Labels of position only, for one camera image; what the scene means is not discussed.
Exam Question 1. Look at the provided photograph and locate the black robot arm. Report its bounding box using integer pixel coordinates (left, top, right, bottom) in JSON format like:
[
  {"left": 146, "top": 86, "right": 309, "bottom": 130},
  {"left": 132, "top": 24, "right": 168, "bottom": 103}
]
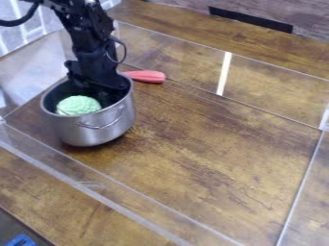
[{"left": 23, "top": 0, "right": 128, "bottom": 90}]

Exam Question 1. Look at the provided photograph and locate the blue object at corner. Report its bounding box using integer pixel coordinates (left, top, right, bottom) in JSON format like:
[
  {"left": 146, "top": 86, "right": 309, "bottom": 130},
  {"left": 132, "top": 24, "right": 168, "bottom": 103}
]
[{"left": 4, "top": 234, "right": 37, "bottom": 246}]

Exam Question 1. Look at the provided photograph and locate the red toy object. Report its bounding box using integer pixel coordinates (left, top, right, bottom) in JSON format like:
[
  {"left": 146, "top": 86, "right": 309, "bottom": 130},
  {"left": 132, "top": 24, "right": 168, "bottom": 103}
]
[{"left": 123, "top": 70, "right": 166, "bottom": 84}]

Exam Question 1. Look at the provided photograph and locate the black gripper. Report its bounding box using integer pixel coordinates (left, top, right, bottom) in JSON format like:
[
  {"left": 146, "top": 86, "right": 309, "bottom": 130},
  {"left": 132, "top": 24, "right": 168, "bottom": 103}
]
[{"left": 63, "top": 47, "right": 131, "bottom": 94}]

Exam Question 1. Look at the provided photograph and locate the silver metal pot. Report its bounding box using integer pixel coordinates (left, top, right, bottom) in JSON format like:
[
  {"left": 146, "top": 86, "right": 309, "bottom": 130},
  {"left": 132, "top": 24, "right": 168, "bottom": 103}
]
[{"left": 40, "top": 74, "right": 136, "bottom": 146}]

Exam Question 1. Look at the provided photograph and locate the green bitter gourd toy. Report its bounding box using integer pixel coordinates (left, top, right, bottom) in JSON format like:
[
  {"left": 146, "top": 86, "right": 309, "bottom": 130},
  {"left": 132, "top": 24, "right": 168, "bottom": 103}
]
[{"left": 55, "top": 95, "right": 102, "bottom": 115}]

